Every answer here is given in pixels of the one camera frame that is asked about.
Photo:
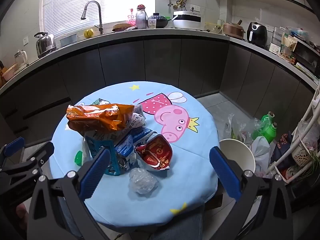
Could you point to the brown cooking pot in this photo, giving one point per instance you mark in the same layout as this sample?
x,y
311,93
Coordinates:
x,y
233,30

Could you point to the white plastic bag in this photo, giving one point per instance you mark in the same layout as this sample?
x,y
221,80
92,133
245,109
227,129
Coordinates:
x,y
260,152

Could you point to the steel kitchen faucet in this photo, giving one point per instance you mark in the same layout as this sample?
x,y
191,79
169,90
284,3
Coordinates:
x,y
96,7

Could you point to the green plastic bottle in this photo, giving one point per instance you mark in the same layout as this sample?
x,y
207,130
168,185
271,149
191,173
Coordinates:
x,y
266,132
267,120

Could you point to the red snack packet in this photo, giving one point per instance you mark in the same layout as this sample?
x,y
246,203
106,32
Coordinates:
x,y
155,155

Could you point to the small glass cup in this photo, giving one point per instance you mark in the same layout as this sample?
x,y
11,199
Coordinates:
x,y
151,23

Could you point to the white storage rack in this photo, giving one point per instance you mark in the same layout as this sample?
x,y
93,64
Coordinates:
x,y
308,115

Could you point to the dark kitchen base cabinets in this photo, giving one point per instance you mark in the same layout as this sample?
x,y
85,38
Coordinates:
x,y
162,60

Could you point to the wooden bowl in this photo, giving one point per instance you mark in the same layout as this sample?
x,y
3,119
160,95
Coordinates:
x,y
121,27

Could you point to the dark printed bag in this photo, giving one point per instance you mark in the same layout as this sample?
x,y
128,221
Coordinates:
x,y
282,147

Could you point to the black countertop oven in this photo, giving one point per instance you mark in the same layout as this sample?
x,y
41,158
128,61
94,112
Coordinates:
x,y
306,57

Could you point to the window blinds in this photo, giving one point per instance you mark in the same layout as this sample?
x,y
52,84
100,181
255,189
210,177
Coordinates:
x,y
100,2

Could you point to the black clay pot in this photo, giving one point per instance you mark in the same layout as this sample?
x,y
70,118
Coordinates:
x,y
158,21

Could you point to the wall power socket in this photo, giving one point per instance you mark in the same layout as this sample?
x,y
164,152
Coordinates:
x,y
195,7

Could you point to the glass jar with red lid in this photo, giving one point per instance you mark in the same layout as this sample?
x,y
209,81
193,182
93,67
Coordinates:
x,y
141,17

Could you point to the green snack packet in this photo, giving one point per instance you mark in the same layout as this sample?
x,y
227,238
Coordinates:
x,y
101,101

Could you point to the orange snack bag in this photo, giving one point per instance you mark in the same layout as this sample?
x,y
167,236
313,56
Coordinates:
x,y
100,117

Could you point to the pink soap bottle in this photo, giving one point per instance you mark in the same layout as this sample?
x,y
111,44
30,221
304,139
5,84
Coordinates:
x,y
131,18

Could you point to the black air fryer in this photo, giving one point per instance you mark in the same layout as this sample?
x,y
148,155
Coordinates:
x,y
256,33

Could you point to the white wall switch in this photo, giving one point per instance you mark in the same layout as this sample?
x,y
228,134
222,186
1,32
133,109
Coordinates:
x,y
25,41

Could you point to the steel kettle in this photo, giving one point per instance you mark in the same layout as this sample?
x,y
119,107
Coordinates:
x,y
44,43

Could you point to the packaged food bag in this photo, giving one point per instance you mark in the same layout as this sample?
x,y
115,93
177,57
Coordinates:
x,y
287,46

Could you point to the white paper bucket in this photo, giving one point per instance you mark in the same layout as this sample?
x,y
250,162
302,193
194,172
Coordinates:
x,y
237,152

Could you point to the blue white milk carton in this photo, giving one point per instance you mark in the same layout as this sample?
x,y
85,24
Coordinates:
x,y
96,142

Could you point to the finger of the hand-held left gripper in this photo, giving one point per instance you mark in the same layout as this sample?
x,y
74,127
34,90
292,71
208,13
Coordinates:
x,y
13,146
42,153

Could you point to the white printed carton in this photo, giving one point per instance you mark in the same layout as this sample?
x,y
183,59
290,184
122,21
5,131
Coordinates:
x,y
138,122

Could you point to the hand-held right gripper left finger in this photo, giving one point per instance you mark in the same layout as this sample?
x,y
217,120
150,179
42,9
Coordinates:
x,y
96,171

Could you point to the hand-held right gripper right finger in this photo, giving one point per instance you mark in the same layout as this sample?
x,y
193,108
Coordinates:
x,y
225,172

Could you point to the cartoon pig printed tablecloth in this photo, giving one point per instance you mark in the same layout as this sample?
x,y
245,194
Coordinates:
x,y
190,180

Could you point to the white electric cooker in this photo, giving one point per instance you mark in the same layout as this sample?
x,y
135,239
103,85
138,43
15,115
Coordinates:
x,y
187,19

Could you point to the small white appliance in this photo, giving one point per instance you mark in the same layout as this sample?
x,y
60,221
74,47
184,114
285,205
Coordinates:
x,y
275,48

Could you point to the blue and white packet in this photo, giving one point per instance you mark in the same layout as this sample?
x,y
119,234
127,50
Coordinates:
x,y
128,143

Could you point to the green plastic cap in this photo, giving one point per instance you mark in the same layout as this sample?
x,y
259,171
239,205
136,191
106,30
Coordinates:
x,y
78,158

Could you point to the crumpled clear plastic wrap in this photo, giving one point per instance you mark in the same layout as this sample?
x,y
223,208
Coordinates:
x,y
142,181

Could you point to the yellow cup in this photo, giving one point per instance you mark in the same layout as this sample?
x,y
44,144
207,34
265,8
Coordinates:
x,y
88,33

